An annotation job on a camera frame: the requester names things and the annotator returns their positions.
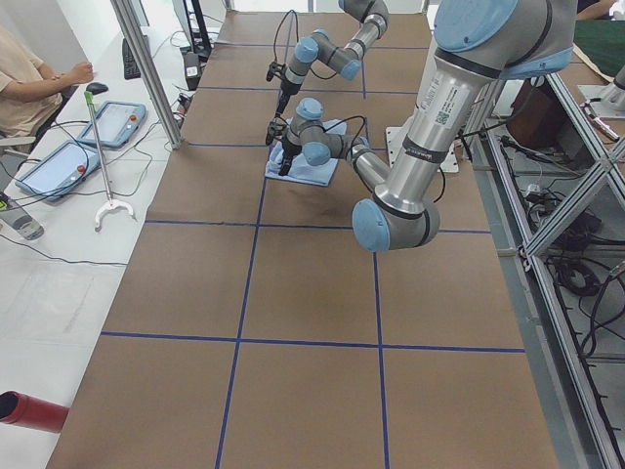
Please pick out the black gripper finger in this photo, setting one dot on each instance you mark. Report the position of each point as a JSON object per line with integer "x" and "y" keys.
{"x": 281, "y": 105}
{"x": 284, "y": 167}

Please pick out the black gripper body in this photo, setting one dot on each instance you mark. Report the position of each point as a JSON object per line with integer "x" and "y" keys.
{"x": 289, "y": 149}
{"x": 286, "y": 89}

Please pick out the light blue t-shirt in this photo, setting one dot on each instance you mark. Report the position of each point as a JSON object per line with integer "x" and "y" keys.
{"x": 301, "y": 171}

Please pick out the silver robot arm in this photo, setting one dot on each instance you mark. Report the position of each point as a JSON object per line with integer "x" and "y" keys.
{"x": 373, "y": 17}
{"x": 476, "y": 42}

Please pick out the black keyboard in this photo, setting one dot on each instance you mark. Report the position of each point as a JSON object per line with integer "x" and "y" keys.
{"x": 130, "y": 66}

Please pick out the upper teach pendant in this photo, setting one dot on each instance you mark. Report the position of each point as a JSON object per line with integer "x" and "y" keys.
{"x": 117, "y": 122}

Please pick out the teach pendant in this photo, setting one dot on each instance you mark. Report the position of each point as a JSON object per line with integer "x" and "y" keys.
{"x": 117, "y": 122}
{"x": 60, "y": 172}

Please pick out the black computer mouse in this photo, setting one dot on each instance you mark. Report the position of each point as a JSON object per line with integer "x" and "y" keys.
{"x": 96, "y": 88}

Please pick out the metal reacher grabber tool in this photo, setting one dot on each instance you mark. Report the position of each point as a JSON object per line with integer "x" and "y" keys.
{"x": 111, "y": 203}

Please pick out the lower teach pendant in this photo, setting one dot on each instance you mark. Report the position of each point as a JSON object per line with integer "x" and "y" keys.
{"x": 60, "y": 172}

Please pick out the seated person beige shirt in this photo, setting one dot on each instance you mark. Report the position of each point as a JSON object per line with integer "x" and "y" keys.
{"x": 32, "y": 93}

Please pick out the grey water bottle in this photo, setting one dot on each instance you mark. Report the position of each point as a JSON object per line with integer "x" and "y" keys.
{"x": 19, "y": 220}

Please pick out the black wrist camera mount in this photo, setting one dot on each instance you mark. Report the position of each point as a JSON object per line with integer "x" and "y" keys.
{"x": 275, "y": 131}
{"x": 275, "y": 70}

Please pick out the aluminium frame post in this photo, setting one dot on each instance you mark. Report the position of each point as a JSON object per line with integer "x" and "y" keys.
{"x": 131, "y": 29}

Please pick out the aluminium side frame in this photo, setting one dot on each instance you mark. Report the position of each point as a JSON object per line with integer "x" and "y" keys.
{"x": 551, "y": 154}

